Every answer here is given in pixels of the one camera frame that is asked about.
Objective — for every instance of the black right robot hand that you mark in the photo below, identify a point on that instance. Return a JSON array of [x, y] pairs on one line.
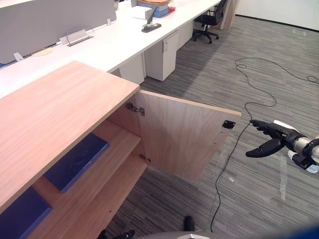
[[275, 134]]

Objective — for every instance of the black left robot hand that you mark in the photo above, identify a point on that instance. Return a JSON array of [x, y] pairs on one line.
[[128, 234]]

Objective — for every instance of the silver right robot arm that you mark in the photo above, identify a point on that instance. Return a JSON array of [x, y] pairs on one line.
[[310, 148]]

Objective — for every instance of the black door latch plate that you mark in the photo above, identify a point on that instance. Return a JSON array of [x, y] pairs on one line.
[[228, 124]]

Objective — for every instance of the metal cabinet door hinge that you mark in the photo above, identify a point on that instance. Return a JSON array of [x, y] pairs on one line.
[[135, 109], [145, 158]]

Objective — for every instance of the blue folder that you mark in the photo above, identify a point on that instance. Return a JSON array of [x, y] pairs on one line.
[[77, 160], [21, 216]]

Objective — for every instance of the light wood cabinet door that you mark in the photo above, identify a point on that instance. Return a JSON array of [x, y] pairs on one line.
[[179, 134]]

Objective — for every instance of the black office chair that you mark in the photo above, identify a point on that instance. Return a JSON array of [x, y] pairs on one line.
[[207, 20]]

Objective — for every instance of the light wood cabinet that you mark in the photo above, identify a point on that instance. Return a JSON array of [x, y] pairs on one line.
[[57, 99]]

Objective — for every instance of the brown paper folder stack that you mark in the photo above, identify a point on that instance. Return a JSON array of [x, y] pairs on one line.
[[152, 2]]

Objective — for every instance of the grey robot torso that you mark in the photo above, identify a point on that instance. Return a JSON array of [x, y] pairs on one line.
[[179, 235]]

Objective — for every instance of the dark robot foot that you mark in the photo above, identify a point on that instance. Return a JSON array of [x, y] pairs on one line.
[[189, 222]]

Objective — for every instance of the light wood side panel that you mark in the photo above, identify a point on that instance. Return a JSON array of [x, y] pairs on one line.
[[230, 12]]

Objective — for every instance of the red small item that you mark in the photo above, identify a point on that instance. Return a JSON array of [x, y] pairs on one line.
[[172, 9]]

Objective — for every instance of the black heavy-duty stapler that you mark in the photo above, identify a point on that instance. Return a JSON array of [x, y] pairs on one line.
[[150, 28]]

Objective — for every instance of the light blue box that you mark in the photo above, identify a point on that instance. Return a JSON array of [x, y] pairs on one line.
[[162, 11]]

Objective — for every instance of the white cardboard box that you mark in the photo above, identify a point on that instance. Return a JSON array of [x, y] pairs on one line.
[[140, 12]]

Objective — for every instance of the long white desk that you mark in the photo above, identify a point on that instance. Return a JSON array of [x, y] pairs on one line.
[[112, 49]]

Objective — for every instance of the white partition clip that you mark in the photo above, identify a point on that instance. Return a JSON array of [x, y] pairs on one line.
[[109, 22], [18, 56]]

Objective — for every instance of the beige round desk grommet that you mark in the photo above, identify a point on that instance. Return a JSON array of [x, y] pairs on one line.
[[43, 52]]

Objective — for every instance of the silver desk socket box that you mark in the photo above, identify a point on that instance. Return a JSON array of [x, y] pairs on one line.
[[74, 37]]

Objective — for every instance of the grey desk partition screen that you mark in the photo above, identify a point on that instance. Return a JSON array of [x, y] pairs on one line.
[[37, 22]]

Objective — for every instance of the white desk pedestal with label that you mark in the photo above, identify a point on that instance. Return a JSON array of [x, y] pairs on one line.
[[162, 57]]

